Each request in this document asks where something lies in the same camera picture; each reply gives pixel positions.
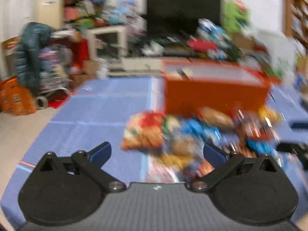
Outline blue snack packet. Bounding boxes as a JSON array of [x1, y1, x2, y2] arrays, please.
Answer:
[[180, 118, 222, 146]]

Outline yellow candy bag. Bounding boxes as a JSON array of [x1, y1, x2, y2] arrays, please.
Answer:
[[257, 106, 283, 125]]

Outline clear bread snack bag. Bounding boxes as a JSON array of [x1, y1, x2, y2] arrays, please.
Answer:
[[197, 107, 234, 130]]

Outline roll of tape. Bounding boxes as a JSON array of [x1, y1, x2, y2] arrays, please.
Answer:
[[35, 95, 49, 110]]

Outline red fried bean snack bag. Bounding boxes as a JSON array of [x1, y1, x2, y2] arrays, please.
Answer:
[[121, 110, 165, 150]]

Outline orange gift bag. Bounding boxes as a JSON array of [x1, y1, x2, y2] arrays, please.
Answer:
[[1, 77, 37, 116]]

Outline orange storage box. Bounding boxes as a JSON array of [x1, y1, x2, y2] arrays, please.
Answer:
[[162, 59, 271, 118]]

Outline metal laundry cart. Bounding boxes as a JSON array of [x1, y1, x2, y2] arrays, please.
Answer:
[[38, 38, 73, 95]]

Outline white chest freezer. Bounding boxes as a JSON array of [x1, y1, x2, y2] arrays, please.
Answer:
[[256, 30, 297, 74]]

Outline white tv stand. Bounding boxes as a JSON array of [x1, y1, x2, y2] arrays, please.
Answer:
[[121, 57, 162, 72]]

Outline white glass door cabinet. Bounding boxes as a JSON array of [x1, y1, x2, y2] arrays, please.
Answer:
[[86, 25, 128, 64]]

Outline teal puffer jacket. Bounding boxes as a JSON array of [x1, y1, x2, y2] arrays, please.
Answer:
[[15, 22, 54, 96]]

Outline green plastic drawer tower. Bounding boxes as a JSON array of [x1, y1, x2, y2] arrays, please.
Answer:
[[222, 0, 249, 35]]

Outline beige standing air conditioner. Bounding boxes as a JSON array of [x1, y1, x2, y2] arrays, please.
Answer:
[[34, 0, 64, 30]]

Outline wooden bookshelf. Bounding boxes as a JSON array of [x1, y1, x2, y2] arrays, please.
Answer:
[[282, 0, 307, 49]]

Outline black flat television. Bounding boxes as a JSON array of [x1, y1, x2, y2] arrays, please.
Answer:
[[145, 0, 222, 37]]

